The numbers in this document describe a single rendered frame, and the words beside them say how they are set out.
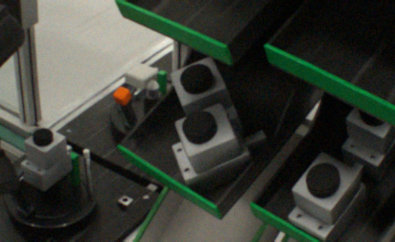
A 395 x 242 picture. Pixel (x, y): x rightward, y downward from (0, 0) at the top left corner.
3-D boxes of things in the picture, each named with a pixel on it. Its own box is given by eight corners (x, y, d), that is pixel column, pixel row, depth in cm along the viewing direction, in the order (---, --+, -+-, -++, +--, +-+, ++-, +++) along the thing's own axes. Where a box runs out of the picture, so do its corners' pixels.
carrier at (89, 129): (171, 201, 103) (172, 129, 96) (53, 142, 113) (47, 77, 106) (254, 124, 120) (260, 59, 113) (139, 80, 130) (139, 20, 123)
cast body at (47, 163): (44, 192, 91) (38, 151, 87) (22, 180, 93) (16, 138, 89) (82, 162, 97) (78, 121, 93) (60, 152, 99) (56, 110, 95)
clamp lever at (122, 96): (134, 130, 109) (122, 99, 103) (124, 125, 110) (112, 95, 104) (147, 112, 111) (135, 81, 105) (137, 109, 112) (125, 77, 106)
